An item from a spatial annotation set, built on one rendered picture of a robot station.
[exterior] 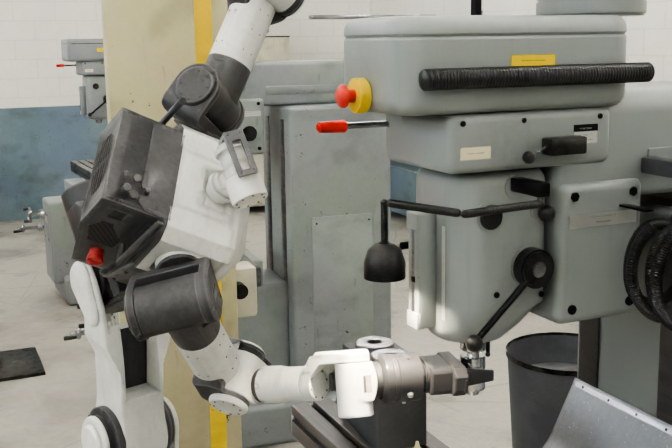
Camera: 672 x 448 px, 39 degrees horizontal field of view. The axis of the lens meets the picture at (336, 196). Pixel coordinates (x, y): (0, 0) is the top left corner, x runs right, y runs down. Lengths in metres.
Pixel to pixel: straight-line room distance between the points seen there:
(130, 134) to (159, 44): 1.54
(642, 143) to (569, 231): 0.22
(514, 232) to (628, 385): 0.52
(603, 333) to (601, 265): 0.34
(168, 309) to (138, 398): 0.49
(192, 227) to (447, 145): 0.48
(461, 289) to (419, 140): 0.27
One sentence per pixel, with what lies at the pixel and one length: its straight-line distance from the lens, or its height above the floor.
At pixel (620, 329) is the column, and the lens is 2.04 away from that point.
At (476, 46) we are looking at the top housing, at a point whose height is 1.84.
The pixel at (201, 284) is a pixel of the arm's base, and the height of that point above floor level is 1.45.
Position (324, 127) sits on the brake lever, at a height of 1.70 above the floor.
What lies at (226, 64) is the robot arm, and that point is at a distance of 1.88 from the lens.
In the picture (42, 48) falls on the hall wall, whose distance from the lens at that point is 10.51.
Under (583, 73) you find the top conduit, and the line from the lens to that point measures 1.63.
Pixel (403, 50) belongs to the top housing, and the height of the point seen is 1.84.
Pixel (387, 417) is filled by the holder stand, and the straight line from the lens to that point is 2.13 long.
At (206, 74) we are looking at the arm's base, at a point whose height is 1.79.
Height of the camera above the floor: 1.85
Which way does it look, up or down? 9 degrees down
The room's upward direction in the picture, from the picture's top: 1 degrees counter-clockwise
